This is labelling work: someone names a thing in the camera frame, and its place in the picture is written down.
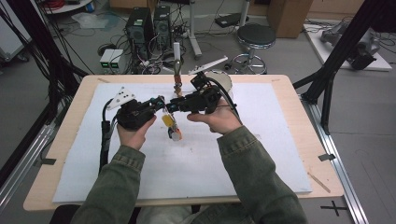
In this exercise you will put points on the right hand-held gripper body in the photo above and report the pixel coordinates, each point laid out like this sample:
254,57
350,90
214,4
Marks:
202,99

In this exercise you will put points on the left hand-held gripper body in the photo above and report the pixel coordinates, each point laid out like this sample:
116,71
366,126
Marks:
134,116

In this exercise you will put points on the bunch of coloured key tags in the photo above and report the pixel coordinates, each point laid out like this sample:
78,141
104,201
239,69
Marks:
168,120

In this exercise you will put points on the white stand with post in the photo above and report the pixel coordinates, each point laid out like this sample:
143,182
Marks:
176,51

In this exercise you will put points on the person's left hand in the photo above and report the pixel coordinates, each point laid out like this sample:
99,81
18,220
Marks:
135,138

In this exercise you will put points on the person's right hand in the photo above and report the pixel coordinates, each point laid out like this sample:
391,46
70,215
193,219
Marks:
222,119

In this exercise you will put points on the white ceramic bowl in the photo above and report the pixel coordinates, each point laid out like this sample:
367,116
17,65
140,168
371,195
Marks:
225,81

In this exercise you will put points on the white power supply box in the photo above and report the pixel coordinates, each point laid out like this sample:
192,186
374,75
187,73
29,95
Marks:
106,59
117,60

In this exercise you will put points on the white foam mat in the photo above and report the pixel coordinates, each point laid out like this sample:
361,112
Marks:
193,168

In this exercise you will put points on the white desk leg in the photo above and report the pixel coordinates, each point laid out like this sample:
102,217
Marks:
244,12
193,31

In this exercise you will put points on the black computer tower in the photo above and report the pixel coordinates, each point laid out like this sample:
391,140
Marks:
162,28
138,31

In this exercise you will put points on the flat black box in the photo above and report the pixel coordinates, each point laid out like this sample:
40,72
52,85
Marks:
229,20

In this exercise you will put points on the black round stool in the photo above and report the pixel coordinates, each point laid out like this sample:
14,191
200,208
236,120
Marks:
256,34

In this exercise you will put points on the black tape piece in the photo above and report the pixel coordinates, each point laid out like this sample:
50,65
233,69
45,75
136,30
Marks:
327,157
48,161

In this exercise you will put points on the clear plastic sheet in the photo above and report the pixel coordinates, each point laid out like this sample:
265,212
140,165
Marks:
93,21

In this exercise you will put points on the person's legs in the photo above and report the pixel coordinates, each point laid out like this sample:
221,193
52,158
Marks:
174,216

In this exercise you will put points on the wooden cabinet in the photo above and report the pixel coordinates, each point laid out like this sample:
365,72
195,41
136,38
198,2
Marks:
289,17

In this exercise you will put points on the wooden table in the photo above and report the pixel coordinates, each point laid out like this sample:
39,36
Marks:
314,149

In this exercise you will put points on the round white table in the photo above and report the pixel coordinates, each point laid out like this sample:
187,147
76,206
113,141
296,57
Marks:
68,7

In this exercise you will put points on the white platform board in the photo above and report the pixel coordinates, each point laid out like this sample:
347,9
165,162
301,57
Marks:
320,49

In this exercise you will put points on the white cabinet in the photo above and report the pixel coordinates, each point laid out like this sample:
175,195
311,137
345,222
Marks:
11,40

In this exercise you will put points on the grey machine on platform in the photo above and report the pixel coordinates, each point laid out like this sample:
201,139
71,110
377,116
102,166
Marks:
364,49

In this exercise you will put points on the aluminium rail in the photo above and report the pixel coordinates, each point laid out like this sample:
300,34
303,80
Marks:
21,168
339,168

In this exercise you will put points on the black metal frame strut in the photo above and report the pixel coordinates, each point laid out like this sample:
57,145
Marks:
342,49

